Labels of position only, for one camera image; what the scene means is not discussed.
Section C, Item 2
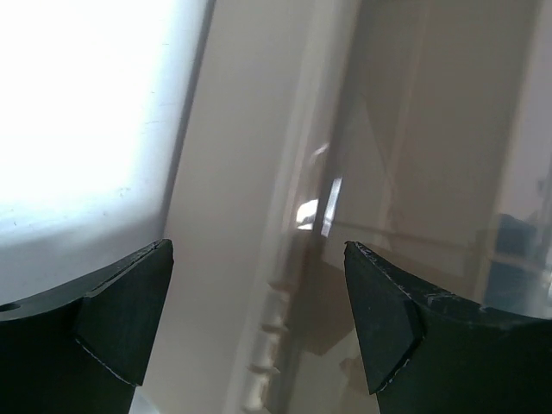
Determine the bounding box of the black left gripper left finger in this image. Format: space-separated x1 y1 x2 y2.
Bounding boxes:
1 239 173 413

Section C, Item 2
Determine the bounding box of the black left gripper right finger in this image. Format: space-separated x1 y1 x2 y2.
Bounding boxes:
344 241 551 413

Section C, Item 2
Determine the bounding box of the beige plastic toolbox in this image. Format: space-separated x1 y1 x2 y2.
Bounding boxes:
144 1 551 413

